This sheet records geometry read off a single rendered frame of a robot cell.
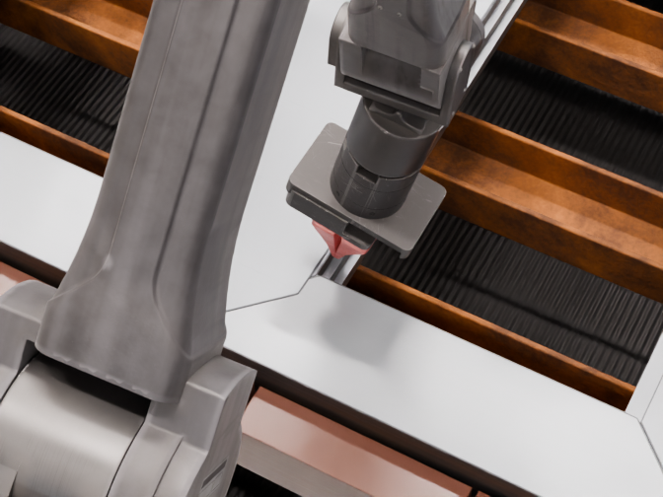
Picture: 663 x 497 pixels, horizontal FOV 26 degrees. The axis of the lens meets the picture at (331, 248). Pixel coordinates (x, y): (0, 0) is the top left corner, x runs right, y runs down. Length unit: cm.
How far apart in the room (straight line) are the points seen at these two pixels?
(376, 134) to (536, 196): 45
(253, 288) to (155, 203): 57
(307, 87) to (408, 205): 22
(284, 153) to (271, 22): 66
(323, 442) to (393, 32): 34
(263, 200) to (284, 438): 20
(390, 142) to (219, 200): 42
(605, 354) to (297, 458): 47
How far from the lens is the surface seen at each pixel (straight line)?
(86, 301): 55
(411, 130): 94
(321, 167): 103
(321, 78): 122
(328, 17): 127
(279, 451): 106
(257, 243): 112
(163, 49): 53
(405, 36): 84
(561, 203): 137
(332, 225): 103
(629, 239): 136
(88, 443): 56
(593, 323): 145
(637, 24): 150
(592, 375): 122
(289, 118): 119
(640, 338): 145
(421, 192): 104
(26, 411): 57
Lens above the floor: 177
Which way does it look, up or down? 55 degrees down
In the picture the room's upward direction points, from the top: straight up
